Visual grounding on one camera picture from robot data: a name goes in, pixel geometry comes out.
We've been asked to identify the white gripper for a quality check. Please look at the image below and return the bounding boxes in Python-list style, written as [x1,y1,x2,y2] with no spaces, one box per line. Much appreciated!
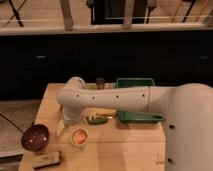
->
[62,107,83,125]

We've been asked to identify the red apple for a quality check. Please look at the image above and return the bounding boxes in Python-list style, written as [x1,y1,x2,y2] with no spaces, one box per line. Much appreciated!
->
[74,132,86,144]

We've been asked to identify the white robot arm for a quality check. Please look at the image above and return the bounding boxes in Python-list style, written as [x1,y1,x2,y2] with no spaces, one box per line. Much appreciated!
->
[57,77,213,171]

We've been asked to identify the white paper cup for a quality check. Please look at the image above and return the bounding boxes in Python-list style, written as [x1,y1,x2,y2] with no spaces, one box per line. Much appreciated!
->
[70,128,88,147]

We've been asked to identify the small green plate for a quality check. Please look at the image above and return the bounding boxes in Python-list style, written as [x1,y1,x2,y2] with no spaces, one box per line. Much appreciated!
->
[86,116,108,125]

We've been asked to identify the brown capped bottle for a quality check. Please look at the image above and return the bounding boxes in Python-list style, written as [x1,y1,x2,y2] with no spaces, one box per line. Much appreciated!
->
[95,77,105,90]

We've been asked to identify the dark purple bowl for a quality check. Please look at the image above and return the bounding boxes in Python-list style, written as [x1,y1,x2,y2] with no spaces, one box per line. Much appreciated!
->
[21,124,49,152]

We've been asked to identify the green plastic tray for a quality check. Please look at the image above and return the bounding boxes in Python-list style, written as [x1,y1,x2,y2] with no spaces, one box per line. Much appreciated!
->
[116,78,164,123]

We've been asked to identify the wooden block sponge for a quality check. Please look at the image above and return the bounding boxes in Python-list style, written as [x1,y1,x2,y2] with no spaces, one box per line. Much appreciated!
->
[32,151,61,170]

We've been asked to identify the black cable left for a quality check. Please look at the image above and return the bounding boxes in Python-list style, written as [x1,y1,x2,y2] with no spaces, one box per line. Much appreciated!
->
[0,113,25,134]

